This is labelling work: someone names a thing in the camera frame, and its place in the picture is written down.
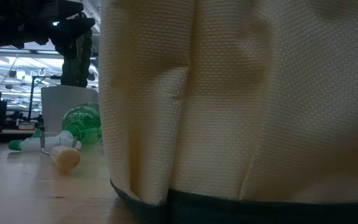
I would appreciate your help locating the cream canvas gardening bag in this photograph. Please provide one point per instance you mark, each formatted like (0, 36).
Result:
(259, 109)

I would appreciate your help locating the green plastic spray bottle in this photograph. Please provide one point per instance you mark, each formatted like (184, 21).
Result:
(84, 123)

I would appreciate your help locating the white plant pot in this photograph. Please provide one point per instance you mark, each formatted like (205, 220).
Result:
(54, 105)

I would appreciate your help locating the black metal stand frame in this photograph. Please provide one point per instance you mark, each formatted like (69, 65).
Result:
(31, 96)

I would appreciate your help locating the wooden background desk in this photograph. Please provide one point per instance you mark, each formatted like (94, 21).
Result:
(8, 131)

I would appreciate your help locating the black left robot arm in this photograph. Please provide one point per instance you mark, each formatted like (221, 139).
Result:
(8, 21)

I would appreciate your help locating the green cactus plant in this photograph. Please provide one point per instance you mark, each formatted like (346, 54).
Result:
(73, 71)

